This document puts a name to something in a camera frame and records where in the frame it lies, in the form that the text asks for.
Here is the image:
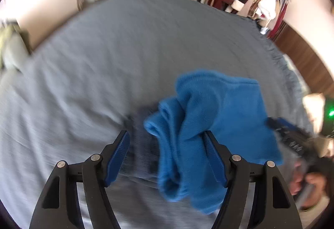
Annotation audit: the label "pale green pillow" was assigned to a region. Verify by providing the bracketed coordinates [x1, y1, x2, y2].
[283, 55, 311, 94]

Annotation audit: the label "grey armchair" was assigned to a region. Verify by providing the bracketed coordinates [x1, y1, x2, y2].
[0, 20, 33, 73]

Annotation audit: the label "blue pants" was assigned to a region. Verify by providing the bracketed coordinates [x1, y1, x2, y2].
[143, 70, 283, 215]

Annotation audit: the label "person's right forearm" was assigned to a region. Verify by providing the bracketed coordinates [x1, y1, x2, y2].
[299, 195, 334, 229]

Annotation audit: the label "wooden headboard panel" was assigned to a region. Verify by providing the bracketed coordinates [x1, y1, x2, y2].
[271, 23, 334, 96]

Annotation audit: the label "folded navy pants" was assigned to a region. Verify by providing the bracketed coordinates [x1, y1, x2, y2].
[123, 111, 162, 177]

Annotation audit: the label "person's right hand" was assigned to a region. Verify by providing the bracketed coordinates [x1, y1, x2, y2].
[288, 161, 330, 210]

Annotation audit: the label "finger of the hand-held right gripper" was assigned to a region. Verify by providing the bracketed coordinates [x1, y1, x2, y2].
[277, 131, 307, 158]
[266, 117, 300, 135]

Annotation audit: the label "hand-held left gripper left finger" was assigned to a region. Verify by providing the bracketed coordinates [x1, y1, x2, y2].
[29, 130, 130, 229]

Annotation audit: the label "green cloth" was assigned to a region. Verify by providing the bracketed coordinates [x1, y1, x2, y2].
[0, 19, 20, 67]

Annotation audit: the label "grey blanket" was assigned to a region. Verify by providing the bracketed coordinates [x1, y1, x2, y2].
[0, 0, 314, 229]

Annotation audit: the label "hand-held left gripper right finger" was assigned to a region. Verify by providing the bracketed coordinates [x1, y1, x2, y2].
[203, 130, 303, 229]

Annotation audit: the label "cream floral pillow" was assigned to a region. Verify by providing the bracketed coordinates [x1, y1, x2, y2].
[303, 93, 326, 125]

